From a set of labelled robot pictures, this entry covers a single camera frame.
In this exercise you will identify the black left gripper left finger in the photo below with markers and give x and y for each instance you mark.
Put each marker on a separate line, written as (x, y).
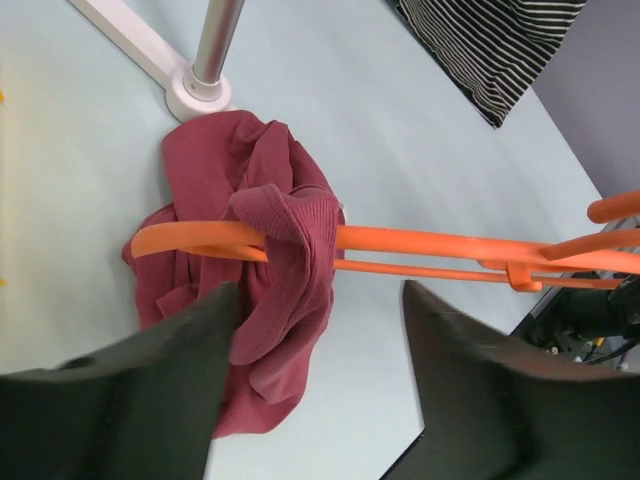
(145, 407)

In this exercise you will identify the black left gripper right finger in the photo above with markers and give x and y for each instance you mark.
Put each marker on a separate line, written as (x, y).
(495, 407)

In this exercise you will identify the orange plastic hanger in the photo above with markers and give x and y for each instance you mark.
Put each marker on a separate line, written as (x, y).
(265, 225)

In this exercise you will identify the black white striped tank top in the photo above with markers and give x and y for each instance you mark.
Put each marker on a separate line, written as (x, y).
(492, 50)

